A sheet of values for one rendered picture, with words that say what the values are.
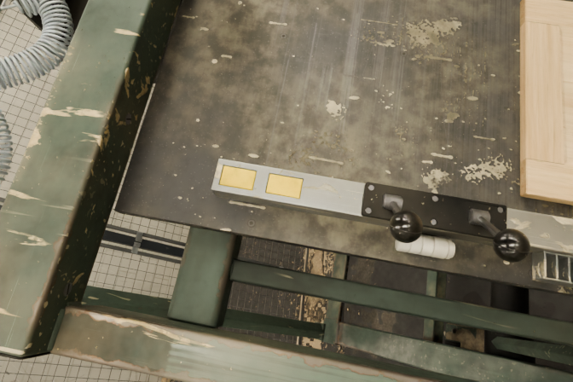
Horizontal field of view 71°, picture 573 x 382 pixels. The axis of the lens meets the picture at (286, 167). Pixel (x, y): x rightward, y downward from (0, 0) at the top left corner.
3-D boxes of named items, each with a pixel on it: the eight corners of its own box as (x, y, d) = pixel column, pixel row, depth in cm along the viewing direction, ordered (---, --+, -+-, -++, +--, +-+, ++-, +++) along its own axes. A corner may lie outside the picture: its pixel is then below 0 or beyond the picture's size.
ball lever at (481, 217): (485, 229, 58) (531, 270, 45) (458, 225, 58) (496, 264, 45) (492, 205, 57) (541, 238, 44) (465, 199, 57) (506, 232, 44)
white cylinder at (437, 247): (393, 251, 60) (448, 261, 59) (398, 249, 57) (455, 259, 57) (396, 232, 61) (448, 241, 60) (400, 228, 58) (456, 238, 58)
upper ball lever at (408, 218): (401, 215, 59) (422, 251, 45) (374, 211, 59) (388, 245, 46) (407, 189, 58) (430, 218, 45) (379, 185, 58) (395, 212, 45)
